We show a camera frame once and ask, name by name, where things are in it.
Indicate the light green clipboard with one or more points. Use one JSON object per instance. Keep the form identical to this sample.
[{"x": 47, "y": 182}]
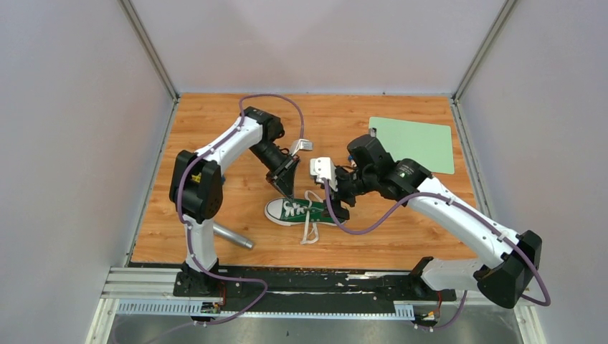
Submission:
[{"x": 428, "y": 144}]

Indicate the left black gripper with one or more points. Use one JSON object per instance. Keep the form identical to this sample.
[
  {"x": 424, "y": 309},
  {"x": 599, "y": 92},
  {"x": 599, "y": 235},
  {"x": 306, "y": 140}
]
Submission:
[{"x": 283, "y": 177}]

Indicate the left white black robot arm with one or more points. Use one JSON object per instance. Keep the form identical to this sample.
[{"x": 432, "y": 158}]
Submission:
[{"x": 197, "y": 191}]

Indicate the white shoelace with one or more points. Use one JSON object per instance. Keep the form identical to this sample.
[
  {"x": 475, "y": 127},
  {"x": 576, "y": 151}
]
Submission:
[{"x": 291, "y": 209}]

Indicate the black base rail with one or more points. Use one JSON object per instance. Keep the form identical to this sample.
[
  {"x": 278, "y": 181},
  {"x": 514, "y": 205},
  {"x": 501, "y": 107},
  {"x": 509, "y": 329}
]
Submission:
[{"x": 342, "y": 294}]

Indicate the silver microphone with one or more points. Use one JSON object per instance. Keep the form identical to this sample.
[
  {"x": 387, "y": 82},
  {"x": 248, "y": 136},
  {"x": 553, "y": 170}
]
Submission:
[{"x": 232, "y": 236}]

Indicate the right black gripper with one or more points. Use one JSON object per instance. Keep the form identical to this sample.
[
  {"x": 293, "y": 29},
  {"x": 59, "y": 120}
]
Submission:
[{"x": 339, "y": 211}]

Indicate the green canvas sneaker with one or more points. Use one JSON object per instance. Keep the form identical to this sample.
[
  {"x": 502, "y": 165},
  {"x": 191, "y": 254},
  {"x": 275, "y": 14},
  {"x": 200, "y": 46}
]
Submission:
[{"x": 273, "y": 211}]

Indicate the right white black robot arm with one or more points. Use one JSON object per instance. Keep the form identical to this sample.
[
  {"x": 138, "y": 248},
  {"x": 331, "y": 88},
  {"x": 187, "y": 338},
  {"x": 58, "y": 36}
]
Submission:
[{"x": 505, "y": 268}]

